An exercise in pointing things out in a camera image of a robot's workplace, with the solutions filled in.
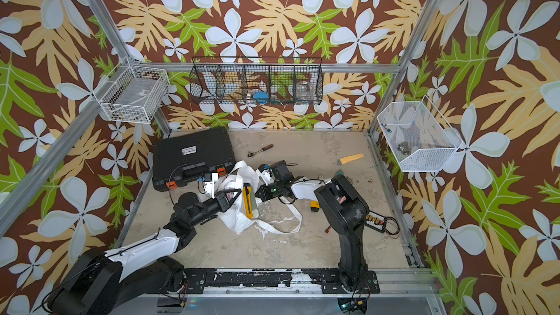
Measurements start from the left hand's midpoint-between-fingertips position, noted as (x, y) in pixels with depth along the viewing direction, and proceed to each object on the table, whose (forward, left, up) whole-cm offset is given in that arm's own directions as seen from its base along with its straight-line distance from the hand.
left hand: (241, 189), depth 79 cm
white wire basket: (+33, +45, +18) cm, 58 cm away
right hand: (+5, -3, -14) cm, 15 cm away
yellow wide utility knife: (0, -29, -15) cm, 33 cm away
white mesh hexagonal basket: (+17, -67, +10) cm, 70 cm away
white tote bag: (-9, +2, -7) cm, 11 cm away
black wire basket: (+47, -4, +15) cm, 49 cm away
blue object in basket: (+39, -6, +12) cm, 41 cm away
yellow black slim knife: (+4, 0, -14) cm, 15 cm away
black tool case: (+21, +33, -11) cm, 41 cm away
